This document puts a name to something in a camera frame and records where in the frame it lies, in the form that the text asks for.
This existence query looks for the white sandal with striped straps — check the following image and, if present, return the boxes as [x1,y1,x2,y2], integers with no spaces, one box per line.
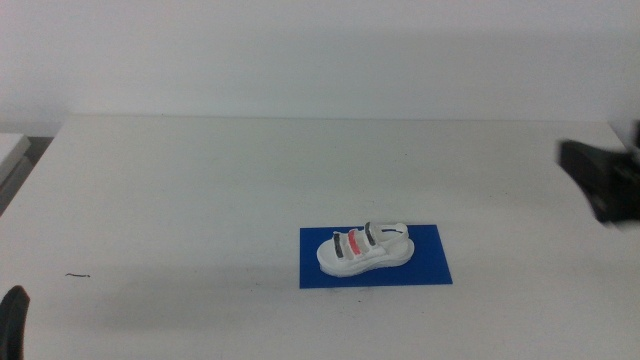
[315,221,416,279]

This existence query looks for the blue rectangular mat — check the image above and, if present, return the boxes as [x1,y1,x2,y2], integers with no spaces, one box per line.
[298,224,454,290]

